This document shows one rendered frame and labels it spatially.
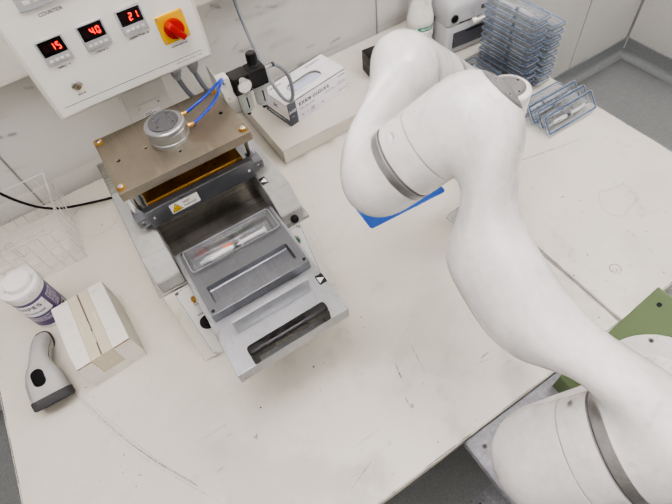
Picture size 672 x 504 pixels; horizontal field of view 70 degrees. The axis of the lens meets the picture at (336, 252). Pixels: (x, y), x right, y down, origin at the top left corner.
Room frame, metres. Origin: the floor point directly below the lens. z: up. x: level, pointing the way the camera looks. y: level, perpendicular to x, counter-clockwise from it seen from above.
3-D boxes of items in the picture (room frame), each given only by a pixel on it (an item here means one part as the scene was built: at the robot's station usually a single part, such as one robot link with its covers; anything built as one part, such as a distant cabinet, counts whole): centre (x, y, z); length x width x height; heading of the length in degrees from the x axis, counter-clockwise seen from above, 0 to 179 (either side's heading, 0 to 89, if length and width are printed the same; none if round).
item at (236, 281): (0.53, 0.18, 0.98); 0.20 x 0.17 x 0.03; 114
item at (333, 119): (1.33, -0.22, 0.77); 0.84 x 0.30 x 0.04; 114
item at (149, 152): (0.81, 0.28, 1.08); 0.31 x 0.24 x 0.13; 114
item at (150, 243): (0.65, 0.38, 0.96); 0.25 x 0.05 x 0.07; 24
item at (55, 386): (0.49, 0.67, 0.79); 0.20 x 0.08 x 0.08; 24
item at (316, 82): (1.23, 0.00, 0.83); 0.23 x 0.12 x 0.07; 124
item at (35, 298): (0.65, 0.70, 0.82); 0.09 x 0.09 x 0.15
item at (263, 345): (0.37, 0.10, 0.99); 0.15 x 0.02 x 0.04; 114
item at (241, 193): (0.80, 0.30, 0.93); 0.46 x 0.35 x 0.01; 24
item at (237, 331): (0.49, 0.16, 0.97); 0.30 x 0.22 x 0.08; 24
